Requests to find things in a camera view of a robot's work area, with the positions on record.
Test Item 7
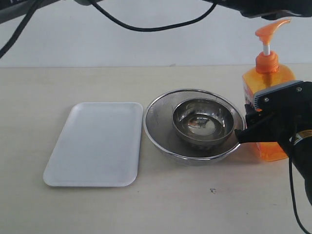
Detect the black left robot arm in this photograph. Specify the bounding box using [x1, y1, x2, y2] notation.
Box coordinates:
[0, 0, 312, 23]

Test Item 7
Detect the small stainless steel bowl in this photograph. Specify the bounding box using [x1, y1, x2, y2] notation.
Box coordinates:
[172, 98, 234, 147]

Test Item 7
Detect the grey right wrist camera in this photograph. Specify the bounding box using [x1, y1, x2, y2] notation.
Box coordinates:
[253, 80, 312, 112]

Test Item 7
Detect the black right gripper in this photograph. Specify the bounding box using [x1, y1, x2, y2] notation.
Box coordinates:
[235, 102, 312, 156]

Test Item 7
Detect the large steel mesh basin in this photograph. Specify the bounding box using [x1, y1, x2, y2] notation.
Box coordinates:
[143, 89, 246, 166]

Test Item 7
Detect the orange pump soap bottle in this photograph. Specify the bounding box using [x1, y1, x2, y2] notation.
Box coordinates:
[241, 18, 303, 163]

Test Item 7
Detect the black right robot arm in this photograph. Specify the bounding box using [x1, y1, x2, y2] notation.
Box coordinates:
[235, 103, 312, 202]

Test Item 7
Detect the white rectangular plastic tray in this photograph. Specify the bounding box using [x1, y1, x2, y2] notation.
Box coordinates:
[43, 102, 143, 187]

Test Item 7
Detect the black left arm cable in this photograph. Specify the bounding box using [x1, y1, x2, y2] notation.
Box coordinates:
[0, 0, 217, 59]

